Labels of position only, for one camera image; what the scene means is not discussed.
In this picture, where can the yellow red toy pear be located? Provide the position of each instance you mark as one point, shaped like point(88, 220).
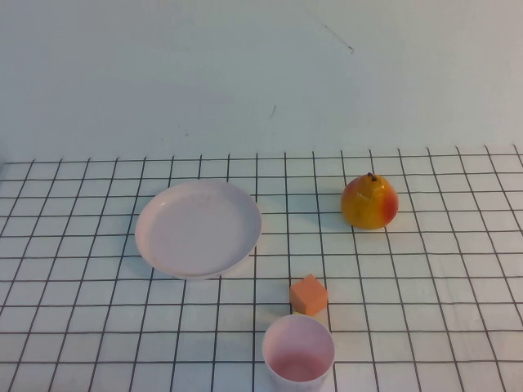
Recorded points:
point(367, 204)

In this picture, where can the white black grid tablecloth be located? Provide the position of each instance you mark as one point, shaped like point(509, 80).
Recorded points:
point(81, 326)

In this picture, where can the orange cube block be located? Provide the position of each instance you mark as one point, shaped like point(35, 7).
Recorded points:
point(309, 296)

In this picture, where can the pink plastic cup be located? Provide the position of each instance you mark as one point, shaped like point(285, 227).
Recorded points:
point(297, 359)

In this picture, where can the pink round plate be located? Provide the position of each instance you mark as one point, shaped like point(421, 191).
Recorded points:
point(196, 232)

